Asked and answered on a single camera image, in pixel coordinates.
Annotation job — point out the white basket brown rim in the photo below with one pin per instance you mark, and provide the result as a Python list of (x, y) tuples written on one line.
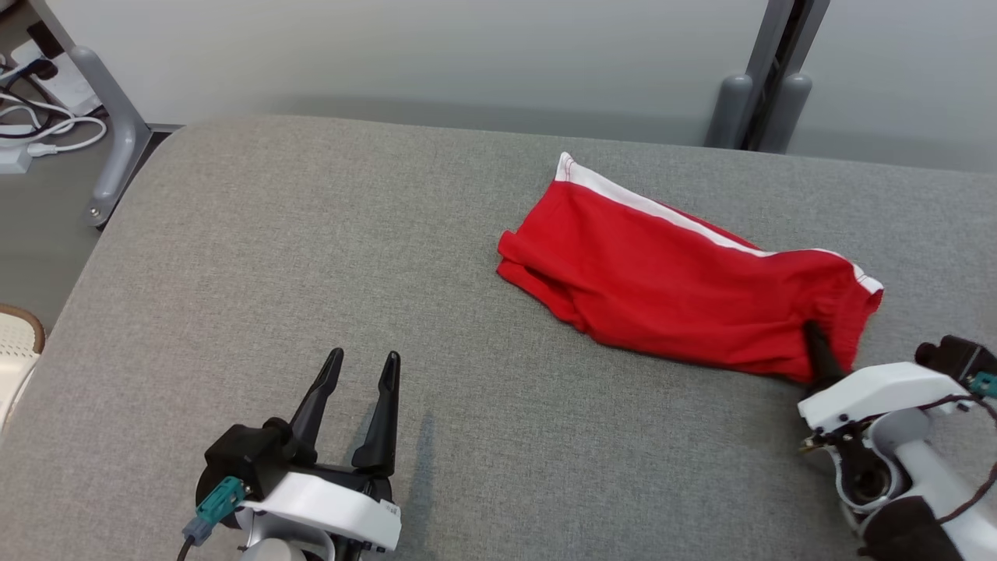
[(15, 351)]

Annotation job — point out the small white adapter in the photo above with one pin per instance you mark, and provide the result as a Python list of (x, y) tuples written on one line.
[(14, 161)]

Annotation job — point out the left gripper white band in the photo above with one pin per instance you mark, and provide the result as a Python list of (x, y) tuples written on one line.
[(335, 506)]

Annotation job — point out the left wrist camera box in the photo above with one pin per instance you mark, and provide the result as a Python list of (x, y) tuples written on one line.
[(245, 456)]

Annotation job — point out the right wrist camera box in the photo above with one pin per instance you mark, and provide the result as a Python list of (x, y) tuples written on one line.
[(954, 354)]

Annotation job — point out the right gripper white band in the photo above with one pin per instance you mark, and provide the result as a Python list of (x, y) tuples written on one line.
[(880, 389)]

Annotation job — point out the grey metal support leg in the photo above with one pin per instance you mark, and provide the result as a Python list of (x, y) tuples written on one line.
[(117, 148)]

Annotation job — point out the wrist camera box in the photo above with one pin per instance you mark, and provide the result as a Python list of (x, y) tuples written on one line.
[(245, 456), (954, 354)]

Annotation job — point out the white power strip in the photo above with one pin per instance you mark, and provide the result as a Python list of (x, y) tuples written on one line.
[(74, 89)]

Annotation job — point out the red shorts white trim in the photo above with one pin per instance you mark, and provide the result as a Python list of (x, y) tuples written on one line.
[(662, 273)]

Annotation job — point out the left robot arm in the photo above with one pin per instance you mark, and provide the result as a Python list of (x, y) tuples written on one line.
[(273, 545)]

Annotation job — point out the grey partition post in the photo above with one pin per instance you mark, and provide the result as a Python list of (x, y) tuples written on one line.
[(728, 109)]

